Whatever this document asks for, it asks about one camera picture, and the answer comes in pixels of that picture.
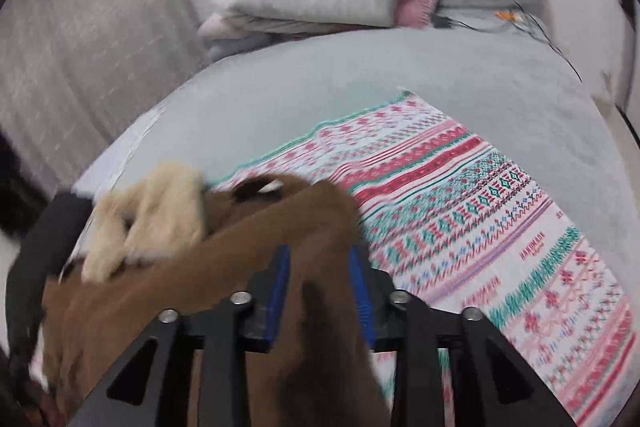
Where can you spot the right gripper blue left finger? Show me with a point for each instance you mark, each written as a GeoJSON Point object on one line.
{"type": "Point", "coordinates": [268, 289]}

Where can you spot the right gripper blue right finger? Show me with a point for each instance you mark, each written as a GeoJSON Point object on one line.
{"type": "Point", "coordinates": [371, 289]}

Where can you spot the brown jacket with fur collar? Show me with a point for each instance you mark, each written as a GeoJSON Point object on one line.
{"type": "Point", "coordinates": [318, 372]}

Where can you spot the patterned pink green blanket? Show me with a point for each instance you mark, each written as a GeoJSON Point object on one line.
{"type": "Point", "coordinates": [457, 223]}

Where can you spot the black garment on bed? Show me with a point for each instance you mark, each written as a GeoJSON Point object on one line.
{"type": "Point", "coordinates": [43, 254]}

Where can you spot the grey bed sheet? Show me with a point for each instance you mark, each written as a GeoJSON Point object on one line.
{"type": "Point", "coordinates": [510, 89]}

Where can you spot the grey blue folded blanket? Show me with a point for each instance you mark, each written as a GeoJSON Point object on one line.
{"type": "Point", "coordinates": [223, 48]}

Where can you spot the pale pink folded blanket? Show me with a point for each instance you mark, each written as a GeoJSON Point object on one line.
{"type": "Point", "coordinates": [217, 27]}

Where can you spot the pink pillow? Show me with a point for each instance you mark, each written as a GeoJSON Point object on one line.
{"type": "Point", "coordinates": [415, 14]}

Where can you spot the orange object on bed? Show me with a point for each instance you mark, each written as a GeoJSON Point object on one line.
{"type": "Point", "coordinates": [509, 16]}

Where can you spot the grey dotted curtain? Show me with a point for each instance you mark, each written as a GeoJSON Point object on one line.
{"type": "Point", "coordinates": [76, 73]}

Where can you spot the black charger with cable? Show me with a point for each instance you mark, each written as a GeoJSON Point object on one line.
{"type": "Point", "coordinates": [483, 21]}

